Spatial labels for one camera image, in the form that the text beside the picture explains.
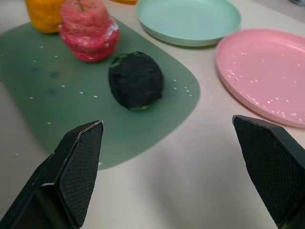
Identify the pink plate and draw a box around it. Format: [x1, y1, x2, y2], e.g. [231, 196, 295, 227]
[215, 29, 305, 129]

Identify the mint green plate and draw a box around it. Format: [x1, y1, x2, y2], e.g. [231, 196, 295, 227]
[135, 0, 242, 47]

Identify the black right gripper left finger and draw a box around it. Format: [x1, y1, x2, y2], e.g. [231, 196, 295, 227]
[0, 120, 104, 229]

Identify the dark green round fruit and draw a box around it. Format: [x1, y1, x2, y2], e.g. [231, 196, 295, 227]
[108, 51, 164, 112]

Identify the orange object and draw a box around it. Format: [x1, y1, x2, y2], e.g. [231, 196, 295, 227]
[110, 0, 138, 5]

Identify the green mat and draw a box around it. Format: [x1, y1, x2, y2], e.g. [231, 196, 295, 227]
[0, 16, 201, 171]

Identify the red apple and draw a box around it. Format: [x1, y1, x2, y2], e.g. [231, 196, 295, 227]
[59, 0, 120, 63]

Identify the orange fruit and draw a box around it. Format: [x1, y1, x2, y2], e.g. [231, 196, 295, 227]
[25, 0, 65, 34]

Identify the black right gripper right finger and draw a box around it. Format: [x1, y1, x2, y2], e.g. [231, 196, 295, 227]
[232, 114, 305, 229]

